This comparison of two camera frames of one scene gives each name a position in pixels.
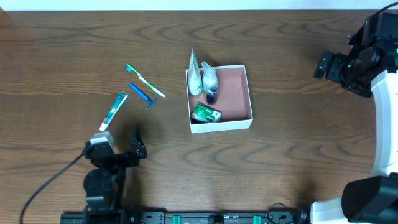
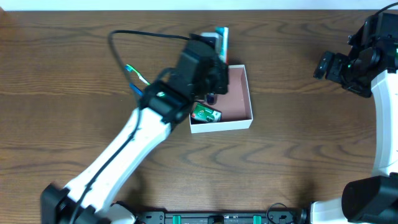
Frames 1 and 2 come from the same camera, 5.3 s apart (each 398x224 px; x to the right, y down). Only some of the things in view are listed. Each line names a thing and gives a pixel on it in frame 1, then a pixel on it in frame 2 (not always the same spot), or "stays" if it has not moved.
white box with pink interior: x=233 y=101 stays
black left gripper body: x=121 y=157 → x=216 y=81
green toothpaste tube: x=118 y=102 → x=222 y=32
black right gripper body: x=337 y=66 stays
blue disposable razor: x=150 y=102 stays
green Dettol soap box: x=204 y=113 stays
